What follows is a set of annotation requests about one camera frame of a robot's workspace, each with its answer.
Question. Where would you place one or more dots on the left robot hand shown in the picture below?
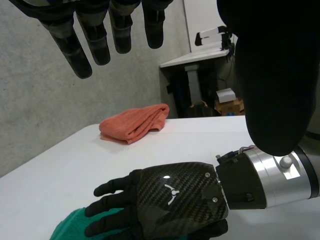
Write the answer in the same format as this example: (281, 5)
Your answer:
(275, 75)

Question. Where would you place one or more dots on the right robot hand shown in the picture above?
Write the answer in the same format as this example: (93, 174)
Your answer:
(175, 195)

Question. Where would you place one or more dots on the teal towel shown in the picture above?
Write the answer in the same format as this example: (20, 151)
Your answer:
(72, 225)

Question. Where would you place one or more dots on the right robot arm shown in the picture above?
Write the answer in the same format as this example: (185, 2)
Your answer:
(282, 180)

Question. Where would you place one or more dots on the cardboard box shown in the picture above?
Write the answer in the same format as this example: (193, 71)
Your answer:
(231, 106)

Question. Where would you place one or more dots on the small white box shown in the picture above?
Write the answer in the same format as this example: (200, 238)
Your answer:
(225, 95)

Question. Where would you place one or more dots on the white desk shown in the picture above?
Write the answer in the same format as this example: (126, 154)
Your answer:
(195, 56)

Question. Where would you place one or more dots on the coral towel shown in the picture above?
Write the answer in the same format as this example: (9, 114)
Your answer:
(135, 122)

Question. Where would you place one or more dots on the white device with black frame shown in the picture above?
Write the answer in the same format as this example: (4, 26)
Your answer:
(212, 35)

